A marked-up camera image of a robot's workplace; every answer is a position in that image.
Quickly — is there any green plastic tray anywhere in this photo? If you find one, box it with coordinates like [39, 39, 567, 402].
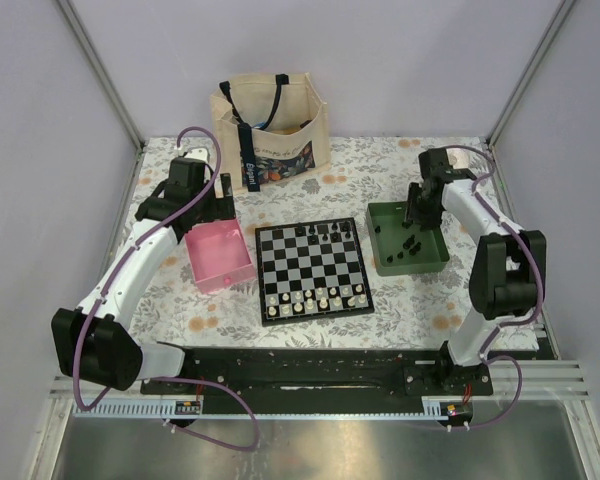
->
[366, 202, 450, 277]

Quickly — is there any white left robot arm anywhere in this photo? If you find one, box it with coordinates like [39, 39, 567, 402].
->
[51, 156, 235, 395]

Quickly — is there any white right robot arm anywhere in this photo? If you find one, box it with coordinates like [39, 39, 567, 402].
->
[405, 147, 547, 396]

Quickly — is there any white chess piece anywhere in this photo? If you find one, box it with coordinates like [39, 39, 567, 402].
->
[267, 296, 278, 318]
[355, 284, 368, 307]

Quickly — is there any pink plastic box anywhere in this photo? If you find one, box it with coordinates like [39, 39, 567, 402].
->
[184, 219, 256, 294]

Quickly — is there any beige canvas tote bag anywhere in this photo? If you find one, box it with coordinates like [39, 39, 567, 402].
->
[210, 73, 331, 192]

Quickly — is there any floral patterned tablecloth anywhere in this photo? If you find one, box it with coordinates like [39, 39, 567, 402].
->
[129, 134, 541, 351]

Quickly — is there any black white chessboard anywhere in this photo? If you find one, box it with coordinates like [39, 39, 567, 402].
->
[255, 217, 374, 327]

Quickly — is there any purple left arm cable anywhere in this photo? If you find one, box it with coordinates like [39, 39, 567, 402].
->
[72, 125, 261, 454]

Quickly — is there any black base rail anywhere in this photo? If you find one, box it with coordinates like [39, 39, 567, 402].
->
[141, 347, 493, 415]

